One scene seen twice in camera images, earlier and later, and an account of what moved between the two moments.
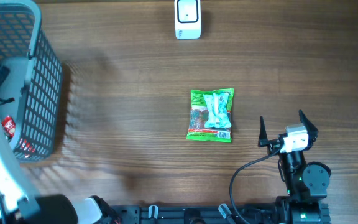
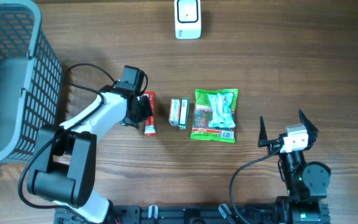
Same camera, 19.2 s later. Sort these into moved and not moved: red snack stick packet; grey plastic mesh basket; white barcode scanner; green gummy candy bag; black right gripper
Moved: green gummy candy bag; red snack stick packet
Not moved: black right gripper; white barcode scanner; grey plastic mesh basket
